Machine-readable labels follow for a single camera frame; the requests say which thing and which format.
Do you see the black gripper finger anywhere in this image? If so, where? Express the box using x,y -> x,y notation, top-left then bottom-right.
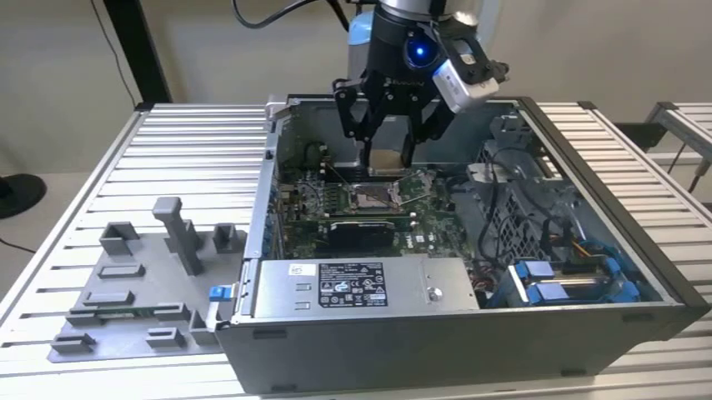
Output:
399,97 -> 460,168
331,77 -> 390,168

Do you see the silver square CPU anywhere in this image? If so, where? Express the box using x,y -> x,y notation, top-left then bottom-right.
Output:
367,148 -> 411,177

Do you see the black RAM slot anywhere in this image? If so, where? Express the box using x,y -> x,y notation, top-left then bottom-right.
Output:
320,160 -> 368,173

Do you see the CPU socket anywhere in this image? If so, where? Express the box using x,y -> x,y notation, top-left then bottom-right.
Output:
347,182 -> 404,212

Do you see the metal socket cover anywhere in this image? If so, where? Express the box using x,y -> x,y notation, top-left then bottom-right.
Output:
391,169 -> 438,205

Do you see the green motherboard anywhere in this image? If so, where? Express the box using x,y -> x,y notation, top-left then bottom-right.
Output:
275,164 -> 474,259

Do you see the grey metal drive cage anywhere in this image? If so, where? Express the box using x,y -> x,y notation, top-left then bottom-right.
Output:
448,137 -> 662,309

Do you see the black expansion card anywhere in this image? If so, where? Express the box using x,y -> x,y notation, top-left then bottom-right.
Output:
325,220 -> 396,255

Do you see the small blue disk carrier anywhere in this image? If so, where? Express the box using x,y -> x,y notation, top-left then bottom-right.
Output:
514,260 -> 555,278

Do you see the black upright pole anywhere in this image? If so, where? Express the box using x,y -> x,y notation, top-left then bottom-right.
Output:
102,0 -> 172,105

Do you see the black power supply label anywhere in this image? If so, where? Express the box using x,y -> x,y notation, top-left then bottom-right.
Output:
316,262 -> 384,308

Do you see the silver power supply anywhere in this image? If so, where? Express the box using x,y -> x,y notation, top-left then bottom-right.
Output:
252,257 -> 480,314

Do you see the large blue disk carrier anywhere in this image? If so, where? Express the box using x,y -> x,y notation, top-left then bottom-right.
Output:
527,282 -> 569,306

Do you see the metal slat side table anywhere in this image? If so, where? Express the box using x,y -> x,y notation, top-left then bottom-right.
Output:
643,102 -> 712,168

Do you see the grey parts rack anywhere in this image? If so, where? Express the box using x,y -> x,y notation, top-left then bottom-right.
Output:
46,196 -> 249,363

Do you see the dark grey PC case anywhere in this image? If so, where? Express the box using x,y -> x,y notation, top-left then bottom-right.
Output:
213,93 -> 712,395

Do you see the green RAM stick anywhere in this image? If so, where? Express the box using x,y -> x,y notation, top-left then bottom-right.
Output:
70,306 -> 182,318

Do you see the black round stand base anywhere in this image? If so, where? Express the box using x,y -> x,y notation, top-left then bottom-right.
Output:
0,173 -> 46,220

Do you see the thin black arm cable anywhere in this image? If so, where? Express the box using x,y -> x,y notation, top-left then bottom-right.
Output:
327,0 -> 352,33

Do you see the thin wire locking lever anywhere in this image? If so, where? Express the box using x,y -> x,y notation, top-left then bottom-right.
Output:
325,162 -> 352,187

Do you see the grey wrist bracket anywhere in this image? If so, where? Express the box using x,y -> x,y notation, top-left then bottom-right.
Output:
438,11 -> 480,41

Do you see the black wire in case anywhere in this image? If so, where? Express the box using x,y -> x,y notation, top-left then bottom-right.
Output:
478,147 -> 553,260

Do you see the black floor cable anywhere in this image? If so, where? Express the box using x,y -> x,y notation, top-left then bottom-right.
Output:
0,237 -> 37,253

